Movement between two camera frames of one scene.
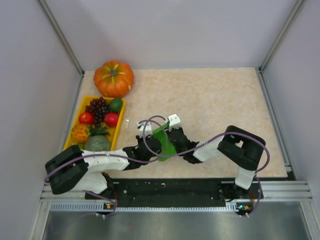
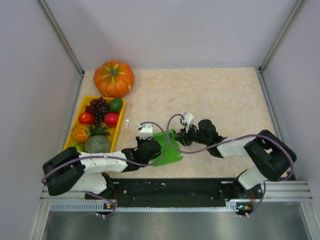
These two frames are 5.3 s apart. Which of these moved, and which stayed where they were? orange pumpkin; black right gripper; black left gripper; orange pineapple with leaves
Moved: black right gripper
Stayed: orange pumpkin; black left gripper; orange pineapple with leaves
